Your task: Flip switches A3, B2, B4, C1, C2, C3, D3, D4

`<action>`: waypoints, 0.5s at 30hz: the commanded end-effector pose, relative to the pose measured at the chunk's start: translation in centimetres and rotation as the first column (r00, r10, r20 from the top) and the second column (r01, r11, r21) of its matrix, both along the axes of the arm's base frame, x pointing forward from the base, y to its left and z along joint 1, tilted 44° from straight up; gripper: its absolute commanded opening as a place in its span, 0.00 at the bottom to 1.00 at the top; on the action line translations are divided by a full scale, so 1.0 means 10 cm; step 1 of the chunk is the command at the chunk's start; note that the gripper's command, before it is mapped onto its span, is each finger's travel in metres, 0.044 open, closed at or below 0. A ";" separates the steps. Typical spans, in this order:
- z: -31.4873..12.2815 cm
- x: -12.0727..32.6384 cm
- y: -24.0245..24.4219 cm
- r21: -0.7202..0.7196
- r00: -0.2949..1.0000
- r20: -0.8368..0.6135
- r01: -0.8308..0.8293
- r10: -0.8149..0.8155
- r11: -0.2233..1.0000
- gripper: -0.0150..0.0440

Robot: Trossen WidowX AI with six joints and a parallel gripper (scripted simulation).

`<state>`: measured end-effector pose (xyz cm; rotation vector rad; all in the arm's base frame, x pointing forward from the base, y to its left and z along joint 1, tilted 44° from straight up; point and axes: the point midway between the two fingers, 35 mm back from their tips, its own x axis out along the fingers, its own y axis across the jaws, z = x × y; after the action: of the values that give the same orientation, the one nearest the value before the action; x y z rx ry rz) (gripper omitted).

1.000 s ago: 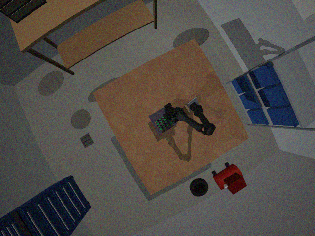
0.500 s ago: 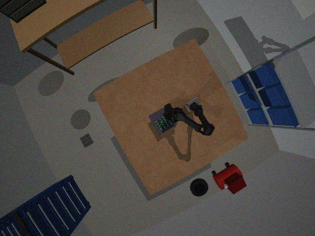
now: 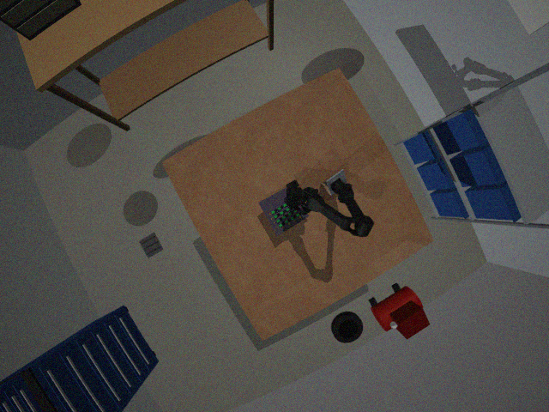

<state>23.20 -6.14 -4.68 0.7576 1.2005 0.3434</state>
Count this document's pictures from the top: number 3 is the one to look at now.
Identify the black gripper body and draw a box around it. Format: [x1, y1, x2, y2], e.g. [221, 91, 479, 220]
[287, 180, 312, 215]

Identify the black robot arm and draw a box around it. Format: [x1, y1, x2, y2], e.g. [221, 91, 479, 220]
[287, 179, 374, 237]

